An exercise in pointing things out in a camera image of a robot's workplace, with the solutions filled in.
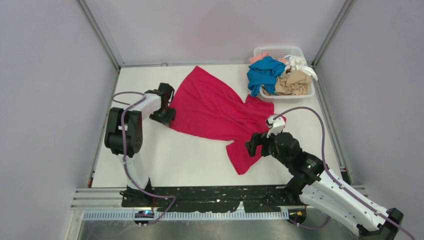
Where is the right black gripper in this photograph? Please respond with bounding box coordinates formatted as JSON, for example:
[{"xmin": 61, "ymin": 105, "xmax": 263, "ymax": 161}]
[{"xmin": 244, "ymin": 127, "xmax": 291, "ymax": 168}]

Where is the magenta t shirt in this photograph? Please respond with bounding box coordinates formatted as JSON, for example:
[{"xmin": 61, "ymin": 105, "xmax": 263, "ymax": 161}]
[{"xmin": 170, "ymin": 66, "xmax": 275, "ymax": 175}]

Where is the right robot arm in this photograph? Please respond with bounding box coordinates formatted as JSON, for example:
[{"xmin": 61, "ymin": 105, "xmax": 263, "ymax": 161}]
[{"xmin": 245, "ymin": 132, "xmax": 404, "ymax": 240}]

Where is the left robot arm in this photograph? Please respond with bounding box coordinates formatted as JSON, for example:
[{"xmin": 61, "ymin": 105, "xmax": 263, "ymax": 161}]
[{"xmin": 104, "ymin": 82, "xmax": 176, "ymax": 208}]

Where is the blue t shirt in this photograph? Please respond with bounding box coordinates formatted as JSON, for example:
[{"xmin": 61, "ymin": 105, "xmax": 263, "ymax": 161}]
[{"xmin": 247, "ymin": 56, "xmax": 286, "ymax": 97}]

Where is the beige t shirt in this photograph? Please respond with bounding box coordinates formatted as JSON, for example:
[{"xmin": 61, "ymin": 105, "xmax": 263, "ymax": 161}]
[{"xmin": 274, "ymin": 70, "xmax": 312, "ymax": 96}]

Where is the salmon pink t shirt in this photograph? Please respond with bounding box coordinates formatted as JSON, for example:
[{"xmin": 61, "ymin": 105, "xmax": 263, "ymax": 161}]
[{"xmin": 248, "ymin": 52, "xmax": 288, "ymax": 65}]

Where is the white t shirt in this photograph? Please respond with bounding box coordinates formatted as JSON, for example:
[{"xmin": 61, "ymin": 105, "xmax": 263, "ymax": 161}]
[{"xmin": 283, "ymin": 55, "xmax": 319, "ymax": 81}]

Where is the white plastic basket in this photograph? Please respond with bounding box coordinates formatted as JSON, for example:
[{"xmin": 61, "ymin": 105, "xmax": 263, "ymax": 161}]
[{"xmin": 253, "ymin": 46, "xmax": 315, "ymax": 102}]

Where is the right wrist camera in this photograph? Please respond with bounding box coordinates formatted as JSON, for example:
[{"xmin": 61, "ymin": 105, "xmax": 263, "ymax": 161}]
[{"xmin": 266, "ymin": 114, "xmax": 286, "ymax": 138}]

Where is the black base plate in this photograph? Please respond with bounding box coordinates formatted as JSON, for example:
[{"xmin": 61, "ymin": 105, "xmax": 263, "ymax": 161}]
[{"xmin": 120, "ymin": 185, "xmax": 302, "ymax": 213}]

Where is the slotted cable duct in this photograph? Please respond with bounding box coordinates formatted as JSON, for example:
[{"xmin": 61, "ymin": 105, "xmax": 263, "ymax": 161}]
[{"xmin": 82, "ymin": 209, "xmax": 289, "ymax": 221}]

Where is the aluminium frame rail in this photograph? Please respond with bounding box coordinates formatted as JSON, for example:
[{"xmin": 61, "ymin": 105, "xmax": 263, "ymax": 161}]
[{"xmin": 70, "ymin": 185, "xmax": 369, "ymax": 210}]

